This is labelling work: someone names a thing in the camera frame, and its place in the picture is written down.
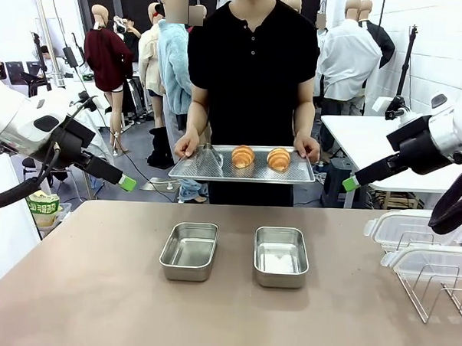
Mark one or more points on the person torso black shirt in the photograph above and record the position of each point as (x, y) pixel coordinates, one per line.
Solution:
(254, 74)

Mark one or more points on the golden croissant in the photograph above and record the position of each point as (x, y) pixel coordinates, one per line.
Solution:
(278, 158)
(243, 157)

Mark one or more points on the background person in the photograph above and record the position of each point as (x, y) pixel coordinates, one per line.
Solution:
(130, 34)

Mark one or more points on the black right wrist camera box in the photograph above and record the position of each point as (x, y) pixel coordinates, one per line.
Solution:
(407, 132)

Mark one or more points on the black boots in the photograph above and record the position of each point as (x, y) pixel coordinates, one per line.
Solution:
(161, 151)

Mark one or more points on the mannequin in white shirt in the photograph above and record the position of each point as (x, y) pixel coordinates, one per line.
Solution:
(347, 67)

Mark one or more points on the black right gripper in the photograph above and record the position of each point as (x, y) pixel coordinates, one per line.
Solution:
(419, 160)

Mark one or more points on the person's right hand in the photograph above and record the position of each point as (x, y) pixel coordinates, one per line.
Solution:
(187, 144)

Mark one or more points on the mannequin in maroon shirt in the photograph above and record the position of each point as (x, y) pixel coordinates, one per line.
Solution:
(105, 60)

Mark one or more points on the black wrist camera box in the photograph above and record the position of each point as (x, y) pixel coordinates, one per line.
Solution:
(79, 132)
(407, 132)

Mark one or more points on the green yellow snack bag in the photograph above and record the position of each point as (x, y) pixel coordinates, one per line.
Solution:
(43, 209)

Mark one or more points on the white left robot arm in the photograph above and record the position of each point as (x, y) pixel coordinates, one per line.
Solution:
(15, 114)

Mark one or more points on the person's left hand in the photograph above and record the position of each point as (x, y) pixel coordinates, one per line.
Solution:
(308, 145)

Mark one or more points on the mannequin in blue fleece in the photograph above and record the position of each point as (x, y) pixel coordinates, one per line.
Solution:
(174, 71)

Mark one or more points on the white side table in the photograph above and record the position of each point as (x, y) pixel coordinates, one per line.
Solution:
(355, 136)

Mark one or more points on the clear plastic bin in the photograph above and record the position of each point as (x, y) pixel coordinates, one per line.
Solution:
(62, 215)

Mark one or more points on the silver light stand pole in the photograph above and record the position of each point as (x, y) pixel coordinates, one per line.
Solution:
(45, 27)

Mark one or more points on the blue jeans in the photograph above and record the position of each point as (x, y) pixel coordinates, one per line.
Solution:
(192, 190)

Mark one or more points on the clear plastic container lid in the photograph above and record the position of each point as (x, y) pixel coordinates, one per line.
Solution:
(401, 224)
(430, 260)

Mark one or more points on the perforated metal baking tray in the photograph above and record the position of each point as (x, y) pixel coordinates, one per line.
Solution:
(254, 174)

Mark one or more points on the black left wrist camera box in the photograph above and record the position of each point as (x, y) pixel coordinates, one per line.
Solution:
(79, 132)

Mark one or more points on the person's right forearm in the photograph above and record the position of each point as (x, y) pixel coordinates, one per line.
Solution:
(198, 114)

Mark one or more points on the metal tongs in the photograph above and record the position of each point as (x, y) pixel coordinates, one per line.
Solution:
(209, 162)

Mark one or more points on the mannequin in black jacket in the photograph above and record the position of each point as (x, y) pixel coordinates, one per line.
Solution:
(384, 43)

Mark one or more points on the person's left forearm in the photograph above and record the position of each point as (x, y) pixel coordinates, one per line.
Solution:
(303, 115)

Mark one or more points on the rectangular steel container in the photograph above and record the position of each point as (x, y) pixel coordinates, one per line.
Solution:
(189, 253)
(281, 259)

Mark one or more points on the mannequin in cream jacket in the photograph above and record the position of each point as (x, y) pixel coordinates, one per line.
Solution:
(148, 62)

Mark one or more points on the black tripod stand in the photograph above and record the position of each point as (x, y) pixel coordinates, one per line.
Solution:
(406, 62)

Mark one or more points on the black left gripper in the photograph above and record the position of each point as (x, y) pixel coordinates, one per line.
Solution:
(72, 156)

